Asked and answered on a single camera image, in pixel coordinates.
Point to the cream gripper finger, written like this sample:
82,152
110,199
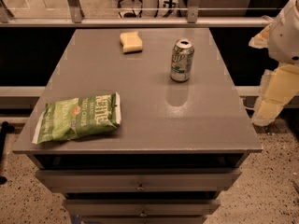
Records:
277,88
260,41

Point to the green 7up soda can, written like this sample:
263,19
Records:
181,60

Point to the grey drawer cabinet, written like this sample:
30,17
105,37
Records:
165,125

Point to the yellow sponge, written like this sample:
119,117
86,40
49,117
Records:
131,42

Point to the upper grey drawer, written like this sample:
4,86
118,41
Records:
89,181

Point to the grey drawer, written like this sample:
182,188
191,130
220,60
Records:
89,181
141,208

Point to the lower grey drawer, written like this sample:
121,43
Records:
141,208

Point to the green kettle chips bag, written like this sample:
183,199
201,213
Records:
78,117

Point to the metal glass railing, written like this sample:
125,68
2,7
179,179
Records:
71,13

